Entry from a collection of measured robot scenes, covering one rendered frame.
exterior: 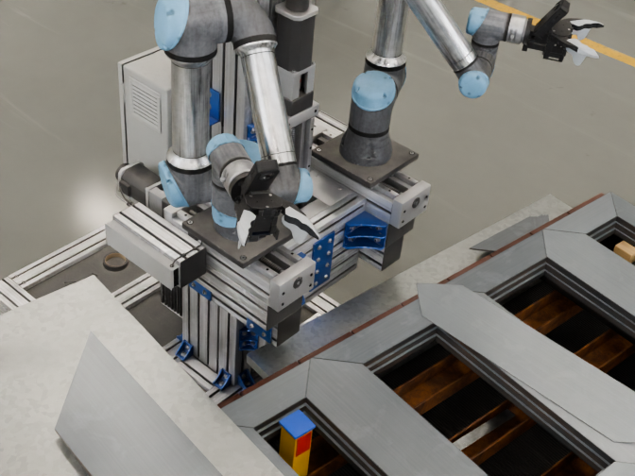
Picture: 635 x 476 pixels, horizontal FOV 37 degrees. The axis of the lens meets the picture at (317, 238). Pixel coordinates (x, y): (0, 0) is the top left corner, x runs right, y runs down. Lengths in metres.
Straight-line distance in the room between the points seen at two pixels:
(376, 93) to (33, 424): 1.26
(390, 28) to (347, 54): 2.82
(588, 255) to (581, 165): 2.06
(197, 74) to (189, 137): 0.16
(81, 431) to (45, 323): 0.34
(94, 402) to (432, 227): 2.52
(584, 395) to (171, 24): 1.30
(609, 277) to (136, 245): 1.30
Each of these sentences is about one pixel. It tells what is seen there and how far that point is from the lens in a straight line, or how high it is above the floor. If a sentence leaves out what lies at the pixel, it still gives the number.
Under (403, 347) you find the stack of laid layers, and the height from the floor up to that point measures 0.85.
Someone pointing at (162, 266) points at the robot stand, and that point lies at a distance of 2.49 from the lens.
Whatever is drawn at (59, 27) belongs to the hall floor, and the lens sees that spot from 5.69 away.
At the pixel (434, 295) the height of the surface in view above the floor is 0.87.
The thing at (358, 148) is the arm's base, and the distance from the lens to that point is 2.70.
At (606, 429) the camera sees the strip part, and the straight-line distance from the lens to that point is 2.38.
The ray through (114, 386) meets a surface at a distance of 2.03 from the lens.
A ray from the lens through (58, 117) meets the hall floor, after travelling 4.87.
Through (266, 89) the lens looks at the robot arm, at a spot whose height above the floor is 1.52.
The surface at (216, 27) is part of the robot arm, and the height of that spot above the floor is 1.63.
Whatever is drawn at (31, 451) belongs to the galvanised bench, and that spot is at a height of 1.05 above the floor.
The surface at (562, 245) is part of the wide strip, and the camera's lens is 2.87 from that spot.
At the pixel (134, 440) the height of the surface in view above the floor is 1.07.
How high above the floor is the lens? 2.57
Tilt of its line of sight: 39 degrees down
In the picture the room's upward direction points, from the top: 6 degrees clockwise
